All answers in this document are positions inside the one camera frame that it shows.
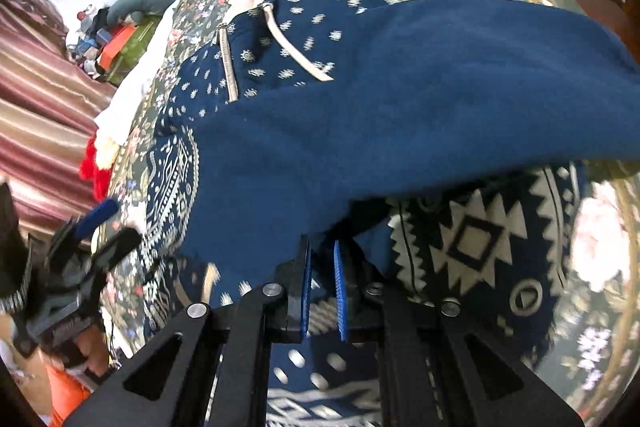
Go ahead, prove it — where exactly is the grey plush toy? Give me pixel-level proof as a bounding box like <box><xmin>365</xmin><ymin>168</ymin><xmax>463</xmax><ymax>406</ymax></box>
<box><xmin>106</xmin><ymin>0</ymin><xmax>177</xmax><ymax>26</ymax></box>

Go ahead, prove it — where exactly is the striped maroon curtain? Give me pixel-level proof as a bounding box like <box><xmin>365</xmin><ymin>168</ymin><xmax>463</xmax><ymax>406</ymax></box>
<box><xmin>0</xmin><ymin>0</ymin><xmax>120</xmax><ymax>240</ymax></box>

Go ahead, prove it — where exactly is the orange box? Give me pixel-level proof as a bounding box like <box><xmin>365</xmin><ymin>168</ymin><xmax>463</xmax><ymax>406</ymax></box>
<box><xmin>96</xmin><ymin>24</ymin><xmax>139</xmax><ymax>74</ymax></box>

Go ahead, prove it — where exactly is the person's left hand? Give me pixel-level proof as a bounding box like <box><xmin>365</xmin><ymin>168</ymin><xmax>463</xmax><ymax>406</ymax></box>
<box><xmin>70</xmin><ymin>324</ymin><xmax>110</xmax><ymax>378</ymax></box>

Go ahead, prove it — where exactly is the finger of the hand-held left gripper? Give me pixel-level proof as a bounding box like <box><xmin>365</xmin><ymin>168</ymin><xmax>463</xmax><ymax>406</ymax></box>
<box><xmin>90</xmin><ymin>227</ymin><xmax>144</xmax><ymax>289</ymax></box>
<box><xmin>74</xmin><ymin>199</ymin><xmax>121</xmax><ymax>241</ymax></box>

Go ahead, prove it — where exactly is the navy patterned garment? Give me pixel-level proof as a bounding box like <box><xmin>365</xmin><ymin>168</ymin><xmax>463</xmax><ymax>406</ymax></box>
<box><xmin>135</xmin><ymin>0</ymin><xmax>640</xmax><ymax>427</ymax></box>

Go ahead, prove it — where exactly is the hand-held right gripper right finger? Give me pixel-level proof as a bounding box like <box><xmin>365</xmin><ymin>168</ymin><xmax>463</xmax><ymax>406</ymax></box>
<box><xmin>332</xmin><ymin>238</ymin><xmax>586</xmax><ymax>427</ymax></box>

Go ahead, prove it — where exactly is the person's left forearm orange sleeve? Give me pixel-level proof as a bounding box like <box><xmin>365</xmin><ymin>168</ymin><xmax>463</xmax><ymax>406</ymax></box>
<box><xmin>44</xmin><ymin>363</ymin><xmax>95</xmax><ymax>426</ymax></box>

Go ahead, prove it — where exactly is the red cloth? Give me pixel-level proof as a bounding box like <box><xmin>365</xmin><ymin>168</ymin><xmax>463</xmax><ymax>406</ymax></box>
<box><xmin>79</xmin><ymin>136</ymin><xmax>115</xmax><ymax>202</ymax></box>

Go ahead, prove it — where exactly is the white cloth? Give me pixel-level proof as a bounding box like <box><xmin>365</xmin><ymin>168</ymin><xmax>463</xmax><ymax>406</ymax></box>
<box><xmin>94</xmin><ymin>9</ymin><xmax>177</xmax><ymax>144</ymax></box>

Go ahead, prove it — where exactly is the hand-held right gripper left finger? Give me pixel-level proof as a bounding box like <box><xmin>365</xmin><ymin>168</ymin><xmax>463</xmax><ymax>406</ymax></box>
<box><xmin>62</xmin><ymin>234</ymin><xmax>315</xmax><ymax>427</ymax></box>

